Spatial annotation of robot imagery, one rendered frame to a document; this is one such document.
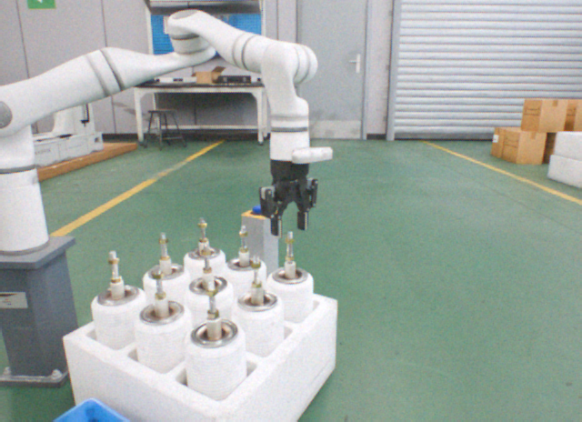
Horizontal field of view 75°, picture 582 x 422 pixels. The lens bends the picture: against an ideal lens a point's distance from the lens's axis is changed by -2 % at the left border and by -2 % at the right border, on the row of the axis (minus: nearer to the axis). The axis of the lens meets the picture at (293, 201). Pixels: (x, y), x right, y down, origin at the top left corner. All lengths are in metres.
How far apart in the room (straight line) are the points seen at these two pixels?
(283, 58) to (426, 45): 5.25
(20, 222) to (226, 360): 0.53
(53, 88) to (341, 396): 0.85
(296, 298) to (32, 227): 0.56
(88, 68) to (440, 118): 5.40
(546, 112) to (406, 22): 2.42
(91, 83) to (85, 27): 5.60
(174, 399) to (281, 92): 0.52
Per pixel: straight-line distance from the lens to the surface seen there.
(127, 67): 0.91
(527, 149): 4.23
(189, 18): 0.93
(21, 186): 0.94
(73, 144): 3.99
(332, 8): 5.80
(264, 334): 0.72
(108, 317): 0.79
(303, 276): 0.82
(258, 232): 1.01
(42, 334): 1.02
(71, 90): 0.90
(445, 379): 1.01
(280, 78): 0.70
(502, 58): 6.27
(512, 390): 1.04
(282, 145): 0.71
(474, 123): 6.13
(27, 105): 0.90
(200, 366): 0.64
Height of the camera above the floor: 0.61
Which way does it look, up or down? 15 degrees down
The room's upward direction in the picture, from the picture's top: straight up
